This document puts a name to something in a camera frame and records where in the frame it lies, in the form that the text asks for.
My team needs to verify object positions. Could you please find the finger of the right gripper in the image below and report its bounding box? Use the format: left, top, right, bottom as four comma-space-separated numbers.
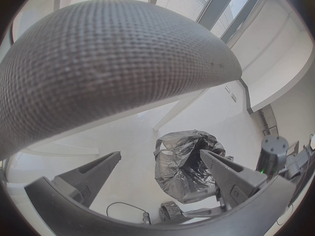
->
182, 188, 219, 204
183, 207, 223, 219

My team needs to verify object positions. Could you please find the grey seat white chair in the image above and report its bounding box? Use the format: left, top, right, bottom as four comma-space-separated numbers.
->
0, 0, 243, 162

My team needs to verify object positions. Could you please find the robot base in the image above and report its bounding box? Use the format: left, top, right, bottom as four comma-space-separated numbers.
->
159, 201, 214, 225

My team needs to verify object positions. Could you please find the black cable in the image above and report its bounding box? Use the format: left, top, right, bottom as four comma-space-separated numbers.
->
106, 202, 151, 224

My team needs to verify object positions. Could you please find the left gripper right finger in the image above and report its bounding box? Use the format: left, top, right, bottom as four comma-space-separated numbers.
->
199, 149, 268, 211

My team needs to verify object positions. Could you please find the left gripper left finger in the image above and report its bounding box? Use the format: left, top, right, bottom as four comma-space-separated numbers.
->
52, 151, 122, 208

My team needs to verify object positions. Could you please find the black plastic bag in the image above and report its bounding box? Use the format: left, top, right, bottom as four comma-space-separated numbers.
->
153, 129, 235, 204

